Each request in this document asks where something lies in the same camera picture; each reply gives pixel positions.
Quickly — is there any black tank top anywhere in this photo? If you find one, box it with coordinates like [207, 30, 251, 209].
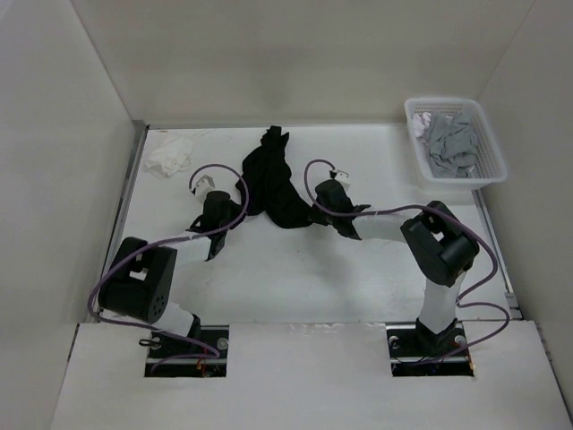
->
[235, 125, 312, 229]

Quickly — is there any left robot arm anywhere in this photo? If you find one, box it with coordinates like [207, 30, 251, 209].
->
[89, 190, 250, 357]

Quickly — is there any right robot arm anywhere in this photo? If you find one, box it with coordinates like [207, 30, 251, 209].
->
[310, 179, 479, 357]

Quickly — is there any white folded tank top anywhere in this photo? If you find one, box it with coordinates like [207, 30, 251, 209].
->
[143, 135, 194, 179]

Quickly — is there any pale pink tank top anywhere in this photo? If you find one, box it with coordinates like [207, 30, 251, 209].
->
[412, 112, 432, 139]

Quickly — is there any grey tank top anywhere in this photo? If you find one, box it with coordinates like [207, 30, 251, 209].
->
[424, 109, 478, 179]

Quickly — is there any white plastic basket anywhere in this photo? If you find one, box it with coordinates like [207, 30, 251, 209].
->
[404, 96, 508, 192]

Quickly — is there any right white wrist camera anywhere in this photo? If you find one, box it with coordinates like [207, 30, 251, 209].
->
[329, 168, 351, 191]

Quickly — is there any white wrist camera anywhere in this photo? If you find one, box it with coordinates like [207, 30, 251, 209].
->
[189, 175, 216, 201]
[329, 168, 351, 191]

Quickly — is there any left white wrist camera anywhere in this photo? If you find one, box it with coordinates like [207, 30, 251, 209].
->
[189, 175, 216, 201]

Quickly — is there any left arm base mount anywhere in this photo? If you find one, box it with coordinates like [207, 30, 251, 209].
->
[139, 325, 230, 378]

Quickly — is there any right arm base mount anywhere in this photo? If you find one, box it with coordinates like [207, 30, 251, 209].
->
[386, 324, 475, 377]

